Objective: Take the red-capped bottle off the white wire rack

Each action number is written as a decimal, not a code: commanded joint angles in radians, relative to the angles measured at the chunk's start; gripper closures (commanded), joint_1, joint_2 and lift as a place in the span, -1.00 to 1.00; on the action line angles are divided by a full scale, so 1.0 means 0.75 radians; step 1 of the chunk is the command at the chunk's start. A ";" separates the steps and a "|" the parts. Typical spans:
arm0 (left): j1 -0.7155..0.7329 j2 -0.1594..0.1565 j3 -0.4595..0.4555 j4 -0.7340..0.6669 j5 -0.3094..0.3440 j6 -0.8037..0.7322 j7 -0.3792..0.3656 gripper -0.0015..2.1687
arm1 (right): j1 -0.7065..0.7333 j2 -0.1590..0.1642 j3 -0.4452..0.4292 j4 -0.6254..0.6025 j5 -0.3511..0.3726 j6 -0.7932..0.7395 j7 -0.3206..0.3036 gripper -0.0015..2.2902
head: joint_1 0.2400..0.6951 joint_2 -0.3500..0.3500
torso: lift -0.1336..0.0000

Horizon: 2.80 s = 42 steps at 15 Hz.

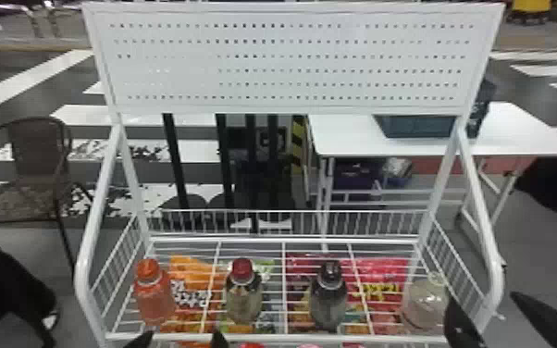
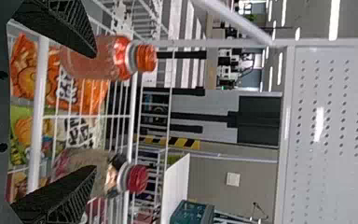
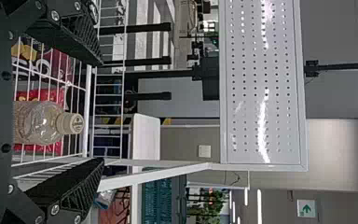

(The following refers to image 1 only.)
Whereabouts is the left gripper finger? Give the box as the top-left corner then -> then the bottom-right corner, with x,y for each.
122,329 -> 155,348
209,329 -> 231,348

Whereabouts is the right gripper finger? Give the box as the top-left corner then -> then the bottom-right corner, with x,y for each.
509,291 -> 557,348
442,295 -> 487,348

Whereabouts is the clear bottle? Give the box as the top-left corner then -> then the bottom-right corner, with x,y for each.
399,271 -> 451,335

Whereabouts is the orange bottle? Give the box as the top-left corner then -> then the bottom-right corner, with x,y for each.
132,257 -> 177,328

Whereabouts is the green bottle with red cap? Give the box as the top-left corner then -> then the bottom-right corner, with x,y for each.
224,257 -> 265,325

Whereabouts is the orange snack packet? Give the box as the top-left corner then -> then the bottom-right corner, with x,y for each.
160,254 -> 256,348

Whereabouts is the red snack packet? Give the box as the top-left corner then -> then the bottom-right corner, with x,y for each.
285,253 -> 412,338

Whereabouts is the dark bottle with black cap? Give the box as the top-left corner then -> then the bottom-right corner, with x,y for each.
308,260 -> 349,332

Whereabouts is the white side table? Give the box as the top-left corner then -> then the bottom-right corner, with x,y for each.
305,101 -> 557,237

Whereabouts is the blue basket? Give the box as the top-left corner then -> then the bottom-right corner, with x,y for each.
373,77 -> 498,140

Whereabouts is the brown chair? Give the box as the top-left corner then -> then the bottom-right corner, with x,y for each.
0,116 -> 96,276

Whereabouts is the striped post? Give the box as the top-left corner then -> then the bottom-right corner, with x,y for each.
290,115 -> 307,168

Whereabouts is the white wire rack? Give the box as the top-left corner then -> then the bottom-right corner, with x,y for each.
73,1 -> 507,348

